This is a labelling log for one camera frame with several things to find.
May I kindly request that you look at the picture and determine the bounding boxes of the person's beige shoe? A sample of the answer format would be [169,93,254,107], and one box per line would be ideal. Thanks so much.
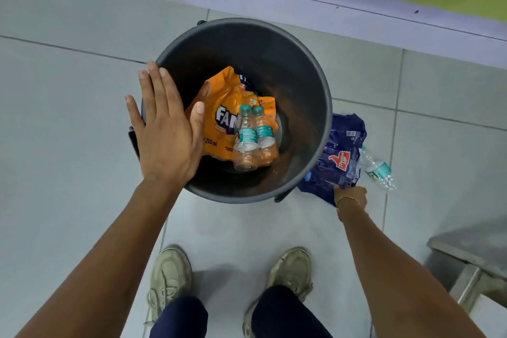
[144,246,193,327]
[242,247,313,338]

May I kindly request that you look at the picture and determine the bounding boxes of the person's left leg navy trousers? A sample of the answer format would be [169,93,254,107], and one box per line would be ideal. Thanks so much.
[149,296,209,338]

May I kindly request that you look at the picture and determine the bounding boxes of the person's left hand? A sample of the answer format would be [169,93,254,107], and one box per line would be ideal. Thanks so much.
[125,62,205,189]

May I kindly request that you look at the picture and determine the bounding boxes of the dark blue plastic pack wrap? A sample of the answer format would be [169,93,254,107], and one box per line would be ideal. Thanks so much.
[297,113,368,207]

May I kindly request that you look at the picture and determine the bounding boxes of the person's right leg navy trousers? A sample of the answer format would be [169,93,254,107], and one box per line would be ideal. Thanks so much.
[251,285,334,338]

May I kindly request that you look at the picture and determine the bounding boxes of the clear bottle with teal label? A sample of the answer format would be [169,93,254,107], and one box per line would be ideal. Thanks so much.
[252,106,280,167]
[359,146,397,191]
[232,104,260,172]

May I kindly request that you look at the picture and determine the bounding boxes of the person's beige left shoe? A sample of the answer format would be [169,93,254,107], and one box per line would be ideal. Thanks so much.
[144,246,193,327]

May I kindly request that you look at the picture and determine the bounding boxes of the person's right forearm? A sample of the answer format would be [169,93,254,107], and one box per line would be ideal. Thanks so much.
[337,200,489,338]

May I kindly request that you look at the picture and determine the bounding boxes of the person's left forearm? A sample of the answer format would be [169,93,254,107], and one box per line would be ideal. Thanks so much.
[16,179,184,338]

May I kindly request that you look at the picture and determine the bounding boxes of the person's beige right shoe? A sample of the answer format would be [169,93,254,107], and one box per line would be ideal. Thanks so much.
[242,247,313,338]

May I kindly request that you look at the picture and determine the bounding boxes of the thin gold bracelet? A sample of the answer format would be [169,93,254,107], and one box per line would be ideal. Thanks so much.
[335,196,359,220]

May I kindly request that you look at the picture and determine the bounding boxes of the orange plastic pack wrap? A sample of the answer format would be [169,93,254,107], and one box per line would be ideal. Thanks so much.
[185,66,280,162]

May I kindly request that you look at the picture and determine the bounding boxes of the dark grey plastic bucket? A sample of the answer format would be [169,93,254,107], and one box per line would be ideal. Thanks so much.
[129,18,333,205]

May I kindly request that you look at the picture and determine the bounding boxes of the person's right hand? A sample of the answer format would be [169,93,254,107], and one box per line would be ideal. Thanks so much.
[334,185,368,209]

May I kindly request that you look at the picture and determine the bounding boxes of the person's leg navy trousers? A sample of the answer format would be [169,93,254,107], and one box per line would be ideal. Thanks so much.
[149,296,209,338]
[251,285,334,338]

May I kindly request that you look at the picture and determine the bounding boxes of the grey metal table frame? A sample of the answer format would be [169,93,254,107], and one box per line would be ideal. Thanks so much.
[426,218,507,338]

